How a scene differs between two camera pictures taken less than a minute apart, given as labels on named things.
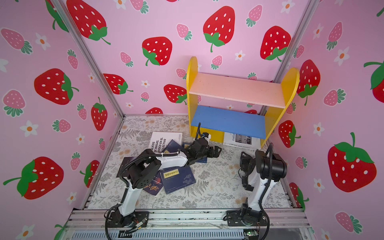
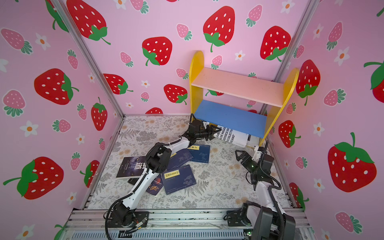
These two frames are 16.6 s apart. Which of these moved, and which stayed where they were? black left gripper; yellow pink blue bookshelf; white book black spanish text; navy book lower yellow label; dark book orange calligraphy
Moved: black left gripper; white book black spanish text
Stayed: navy book lower yellow label; yellow pink blue bookshelf; dark book orange calligraphy
